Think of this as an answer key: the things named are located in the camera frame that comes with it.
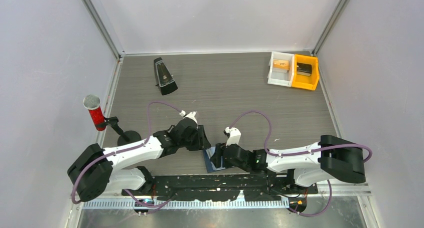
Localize slotted aluminium rail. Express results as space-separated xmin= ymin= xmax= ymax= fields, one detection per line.
xmin=82 ymin=198 xmax=290 ymax=210

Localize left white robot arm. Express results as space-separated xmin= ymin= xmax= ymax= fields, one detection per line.
xmin=67 ymin=118 xmax=211 ymax=204

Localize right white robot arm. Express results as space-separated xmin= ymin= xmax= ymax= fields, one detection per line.
xmin=203 ymin=135 xmax=369 ymax=193

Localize black box in bin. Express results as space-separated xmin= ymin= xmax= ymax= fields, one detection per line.
xmin=296 ymin=63 xmax=313 ymax=76

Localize black metronome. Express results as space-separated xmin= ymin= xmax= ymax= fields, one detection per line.
xmin=153 ymin=57 xmax=178 ymax=96

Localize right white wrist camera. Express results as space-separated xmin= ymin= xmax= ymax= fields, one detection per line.
xmin=224 ymin=127 xmax=241 ymax=146

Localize blue leather card holder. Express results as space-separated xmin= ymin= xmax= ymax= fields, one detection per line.
xmin=203 ymin=146 xmax=226 ymax=173

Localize white plastic bin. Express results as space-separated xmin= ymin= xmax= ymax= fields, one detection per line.
xmin=267 ymin=51 xmax=295 ymax=87

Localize yellow plastic bin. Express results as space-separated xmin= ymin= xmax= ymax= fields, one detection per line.
xmin=291 ymin=54 xmax=320 ymax=91

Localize red microphone with stand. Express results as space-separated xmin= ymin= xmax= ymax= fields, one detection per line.
xmin=82 ymin=94 xmax=142 ymax=146

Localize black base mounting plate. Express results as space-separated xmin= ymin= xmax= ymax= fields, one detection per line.
xmin=133 ymin=174 xmax=318 ymax=202

